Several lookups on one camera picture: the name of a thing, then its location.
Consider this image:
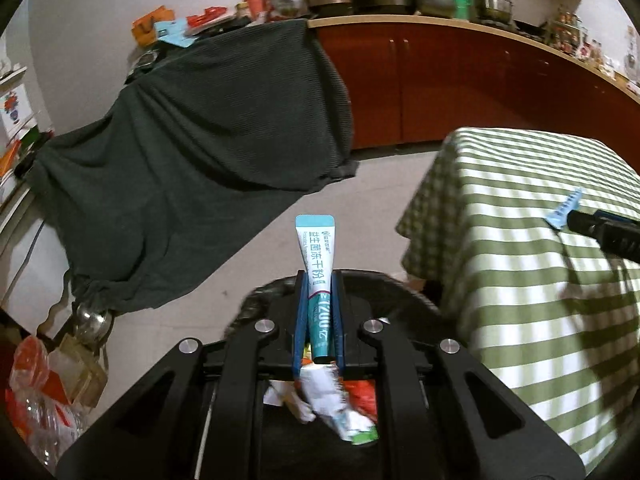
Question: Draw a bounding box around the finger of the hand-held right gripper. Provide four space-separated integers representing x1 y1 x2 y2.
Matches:
566 209 640 264

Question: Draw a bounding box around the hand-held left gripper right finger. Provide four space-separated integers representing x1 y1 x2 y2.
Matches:
331 270 586 480

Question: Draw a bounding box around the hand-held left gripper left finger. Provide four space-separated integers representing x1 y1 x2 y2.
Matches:
55 270 308 480

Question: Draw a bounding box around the black trash bin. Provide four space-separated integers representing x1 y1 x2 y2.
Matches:
222 269 446 480

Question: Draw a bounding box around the teal and white sachet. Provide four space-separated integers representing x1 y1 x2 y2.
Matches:
295 215 337 365

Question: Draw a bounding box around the light blue sachet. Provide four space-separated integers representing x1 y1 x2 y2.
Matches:
545 187 584 228

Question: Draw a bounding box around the crumpled white wrapper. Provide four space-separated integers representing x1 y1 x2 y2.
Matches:
298 364 378 447

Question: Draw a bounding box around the white paper scrap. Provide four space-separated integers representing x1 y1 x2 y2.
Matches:
263 381 301 411

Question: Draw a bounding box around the green checked tablecloth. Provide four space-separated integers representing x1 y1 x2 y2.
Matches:
396 126 640 476

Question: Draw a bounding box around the row of condiment jars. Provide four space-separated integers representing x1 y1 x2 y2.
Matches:
547 5 640 96

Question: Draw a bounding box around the dark green cloth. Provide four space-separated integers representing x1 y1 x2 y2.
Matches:
25 19 361 317

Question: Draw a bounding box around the red kitchen base cabinet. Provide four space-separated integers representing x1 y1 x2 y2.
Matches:
307 14 640 161

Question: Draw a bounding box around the yellowish plastic container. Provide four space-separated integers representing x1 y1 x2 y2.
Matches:
47 332 108 406

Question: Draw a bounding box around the steel steamer pot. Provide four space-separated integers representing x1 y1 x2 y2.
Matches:
472 0 516 23

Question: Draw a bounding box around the pile of clear plastic bottles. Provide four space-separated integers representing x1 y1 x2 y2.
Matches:
7 335 88 476

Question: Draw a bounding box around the white cabinet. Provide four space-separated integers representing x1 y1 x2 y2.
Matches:
0 180 76 331

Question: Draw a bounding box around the steel basin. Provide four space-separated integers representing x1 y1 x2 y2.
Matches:
414 0 456 17

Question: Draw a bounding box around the blue flat packet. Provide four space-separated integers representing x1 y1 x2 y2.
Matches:
154 19 193 50

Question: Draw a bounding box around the crumpled snack bag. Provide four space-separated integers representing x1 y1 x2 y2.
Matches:
270 0 308 22

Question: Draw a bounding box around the red plastic toy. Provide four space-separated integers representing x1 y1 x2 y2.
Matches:
186 6 228 28

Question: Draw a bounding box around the orange paper bag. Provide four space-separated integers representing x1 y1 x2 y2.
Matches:
131 6 173 46

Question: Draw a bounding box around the orange book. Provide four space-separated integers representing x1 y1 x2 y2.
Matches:
0 137 23 176

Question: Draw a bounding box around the vase print wall picture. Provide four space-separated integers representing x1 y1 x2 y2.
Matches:
0 67 28 136

